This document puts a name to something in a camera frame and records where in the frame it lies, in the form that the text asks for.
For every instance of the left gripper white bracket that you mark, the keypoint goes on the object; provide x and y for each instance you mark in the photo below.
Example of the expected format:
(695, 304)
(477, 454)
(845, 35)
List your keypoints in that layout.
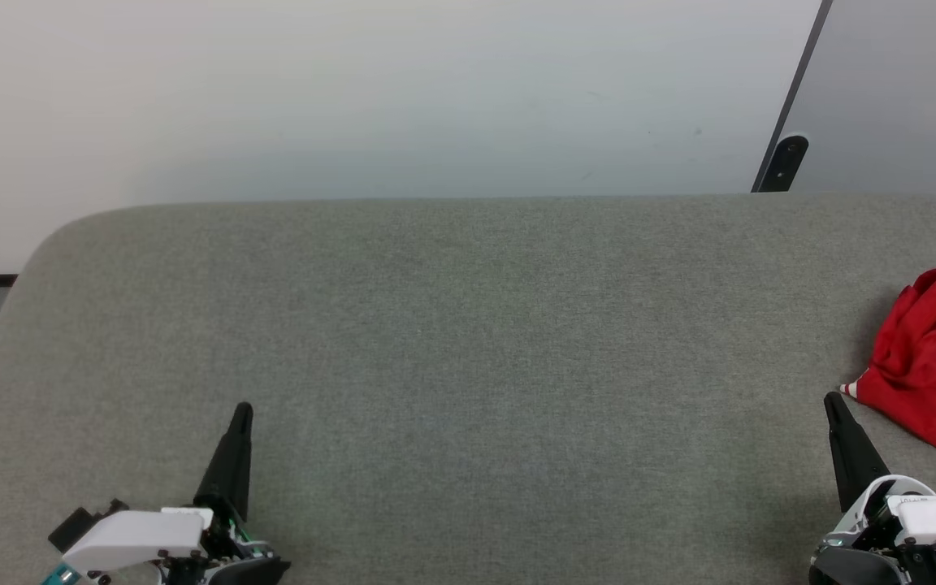
(143, 536)

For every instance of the grey fabric sofa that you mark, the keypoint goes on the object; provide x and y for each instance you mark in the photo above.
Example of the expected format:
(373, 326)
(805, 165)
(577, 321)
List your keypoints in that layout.
(476, 366)

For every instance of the grey panel with dark edge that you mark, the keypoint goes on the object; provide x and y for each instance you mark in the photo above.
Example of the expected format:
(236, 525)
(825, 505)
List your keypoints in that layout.
(899, 89)

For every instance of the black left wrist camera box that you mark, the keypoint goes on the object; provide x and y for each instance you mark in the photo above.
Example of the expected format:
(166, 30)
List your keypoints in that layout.
(70, 528)

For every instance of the black oblong wall bracket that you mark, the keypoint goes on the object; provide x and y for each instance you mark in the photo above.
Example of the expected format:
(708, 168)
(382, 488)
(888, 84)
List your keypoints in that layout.
(785, 162)

